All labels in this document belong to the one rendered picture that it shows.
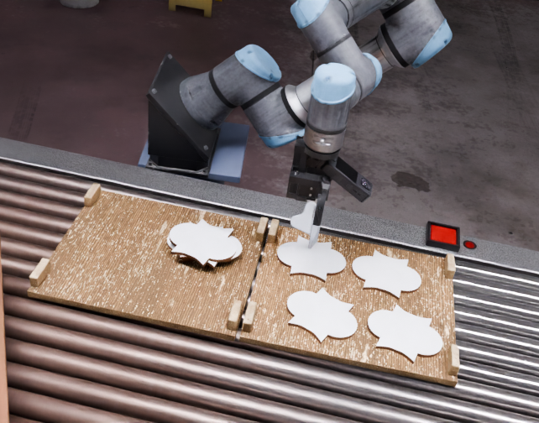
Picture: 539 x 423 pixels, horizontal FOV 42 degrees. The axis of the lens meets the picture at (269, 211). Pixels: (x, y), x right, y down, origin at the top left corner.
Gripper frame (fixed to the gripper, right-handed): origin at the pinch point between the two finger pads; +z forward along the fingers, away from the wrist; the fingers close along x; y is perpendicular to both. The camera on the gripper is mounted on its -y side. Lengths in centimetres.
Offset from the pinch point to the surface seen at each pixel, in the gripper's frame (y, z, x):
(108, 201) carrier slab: 47.4, 9.0, -6.1
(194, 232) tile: 25.3, 5.6, 2.6
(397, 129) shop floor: -33, 102, -229
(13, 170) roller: 73, 11, -13
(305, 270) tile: 0.7, 8.1, 4.8
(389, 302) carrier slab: -17.4, 8.9, 8.3
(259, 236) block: 11.8, 7.2, -2.2
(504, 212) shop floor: -86, 102, -169
